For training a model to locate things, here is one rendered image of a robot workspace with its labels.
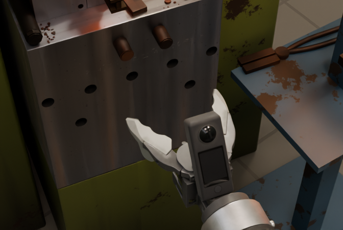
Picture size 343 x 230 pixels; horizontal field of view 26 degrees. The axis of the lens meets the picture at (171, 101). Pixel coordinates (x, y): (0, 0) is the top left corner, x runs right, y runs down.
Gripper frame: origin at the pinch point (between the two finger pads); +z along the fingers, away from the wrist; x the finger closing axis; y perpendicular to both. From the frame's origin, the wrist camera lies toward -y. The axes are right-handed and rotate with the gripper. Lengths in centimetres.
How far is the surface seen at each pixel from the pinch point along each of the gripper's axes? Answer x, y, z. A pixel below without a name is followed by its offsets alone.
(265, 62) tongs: 34, 34, 28
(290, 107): 33, 35, 15
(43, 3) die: -10.6, 5.0, 33.0
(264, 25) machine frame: 45, 45, 47
